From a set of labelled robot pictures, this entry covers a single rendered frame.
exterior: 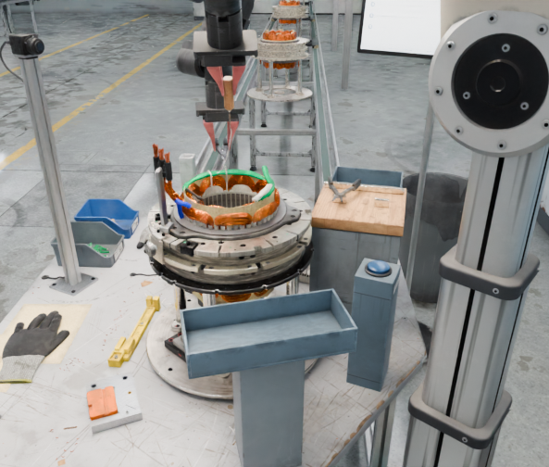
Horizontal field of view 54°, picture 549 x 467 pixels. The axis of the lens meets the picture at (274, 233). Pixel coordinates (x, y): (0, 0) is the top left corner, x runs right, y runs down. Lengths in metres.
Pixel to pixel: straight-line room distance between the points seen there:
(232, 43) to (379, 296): 0.50
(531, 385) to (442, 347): 1.66
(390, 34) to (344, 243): 1.00
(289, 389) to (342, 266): 0.39
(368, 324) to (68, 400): 0.59
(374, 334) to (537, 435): 1.33
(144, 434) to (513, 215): 0.72
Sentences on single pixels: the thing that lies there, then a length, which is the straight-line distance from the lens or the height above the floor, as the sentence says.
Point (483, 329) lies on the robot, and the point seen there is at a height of 1.10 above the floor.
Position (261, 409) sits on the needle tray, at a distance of 0.88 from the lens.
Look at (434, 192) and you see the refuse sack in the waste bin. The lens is 2.88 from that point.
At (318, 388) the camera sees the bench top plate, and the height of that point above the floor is 0.78.
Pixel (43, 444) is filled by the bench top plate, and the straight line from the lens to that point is 1.11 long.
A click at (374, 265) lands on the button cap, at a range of 1.00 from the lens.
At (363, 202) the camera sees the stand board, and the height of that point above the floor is 1.06.
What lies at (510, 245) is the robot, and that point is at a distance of 0.74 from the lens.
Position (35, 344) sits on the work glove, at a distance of 1.30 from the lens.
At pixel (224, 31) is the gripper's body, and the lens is 0.89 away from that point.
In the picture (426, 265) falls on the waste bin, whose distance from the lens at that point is 2.69.
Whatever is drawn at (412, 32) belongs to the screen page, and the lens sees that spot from 1.95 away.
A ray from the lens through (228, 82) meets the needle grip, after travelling 0.96.
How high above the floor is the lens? 1.55
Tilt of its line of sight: 28 degrees down
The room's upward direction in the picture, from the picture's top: straight up
